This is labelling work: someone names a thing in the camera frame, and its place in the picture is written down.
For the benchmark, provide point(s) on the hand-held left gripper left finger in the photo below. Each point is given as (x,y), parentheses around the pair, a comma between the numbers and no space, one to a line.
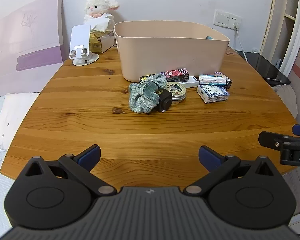
(90,155)

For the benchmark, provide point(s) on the black side table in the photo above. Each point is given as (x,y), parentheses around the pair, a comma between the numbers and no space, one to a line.
(265,67)

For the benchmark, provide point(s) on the blue patterned tissue packet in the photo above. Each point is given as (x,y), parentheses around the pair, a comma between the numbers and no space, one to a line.
(212,93)

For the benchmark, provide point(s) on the white crumpled tissue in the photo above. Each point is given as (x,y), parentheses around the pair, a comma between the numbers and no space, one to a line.
(100,22)

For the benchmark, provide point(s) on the round metal tin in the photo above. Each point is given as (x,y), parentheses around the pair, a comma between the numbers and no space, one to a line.
(176,91)

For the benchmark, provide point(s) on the grey cloth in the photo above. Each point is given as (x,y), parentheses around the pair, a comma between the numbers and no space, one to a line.
(287,97)

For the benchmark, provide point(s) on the black cube box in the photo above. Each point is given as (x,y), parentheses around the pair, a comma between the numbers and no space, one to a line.
(165,101)

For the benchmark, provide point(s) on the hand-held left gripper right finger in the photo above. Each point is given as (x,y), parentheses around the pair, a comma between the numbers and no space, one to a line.
(208,155)

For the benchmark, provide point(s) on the white colourful print packet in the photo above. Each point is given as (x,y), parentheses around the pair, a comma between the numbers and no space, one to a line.
(212,79)

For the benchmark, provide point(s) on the white shelf frame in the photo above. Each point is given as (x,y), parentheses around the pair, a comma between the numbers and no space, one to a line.
(296,30)

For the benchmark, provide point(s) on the white wall socket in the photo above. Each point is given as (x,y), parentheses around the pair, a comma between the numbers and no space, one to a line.
(226,18)

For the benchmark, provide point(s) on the beige plastic storage bin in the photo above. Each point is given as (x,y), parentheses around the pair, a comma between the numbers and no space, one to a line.
(165,55)

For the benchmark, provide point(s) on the red and black small box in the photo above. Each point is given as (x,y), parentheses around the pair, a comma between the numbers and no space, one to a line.
(176,73)

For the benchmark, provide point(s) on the white box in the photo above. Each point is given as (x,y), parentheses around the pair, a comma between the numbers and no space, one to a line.
(190,82)

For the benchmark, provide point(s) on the dark small box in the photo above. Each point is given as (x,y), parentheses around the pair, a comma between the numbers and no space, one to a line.
(228,82)

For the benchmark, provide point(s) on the yellow and black small box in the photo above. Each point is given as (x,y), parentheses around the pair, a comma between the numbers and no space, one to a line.
(146,78)

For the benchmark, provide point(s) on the green checked scrunchie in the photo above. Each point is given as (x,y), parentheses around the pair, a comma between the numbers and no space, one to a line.
(142,96)

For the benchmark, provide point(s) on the white phone stand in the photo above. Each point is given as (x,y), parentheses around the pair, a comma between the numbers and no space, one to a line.
(80,37)

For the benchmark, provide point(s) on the purple and white headboard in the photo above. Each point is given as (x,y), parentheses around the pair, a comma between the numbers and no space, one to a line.
(27,42)

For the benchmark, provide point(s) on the white pillow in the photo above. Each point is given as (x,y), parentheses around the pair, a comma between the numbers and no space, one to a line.
(15,115)

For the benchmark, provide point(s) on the gold tissue box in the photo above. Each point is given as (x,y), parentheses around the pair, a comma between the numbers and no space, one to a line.
(106,42)

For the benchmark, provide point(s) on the white plush lamb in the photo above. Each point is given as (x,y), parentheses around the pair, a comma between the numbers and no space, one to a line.
(97,5)

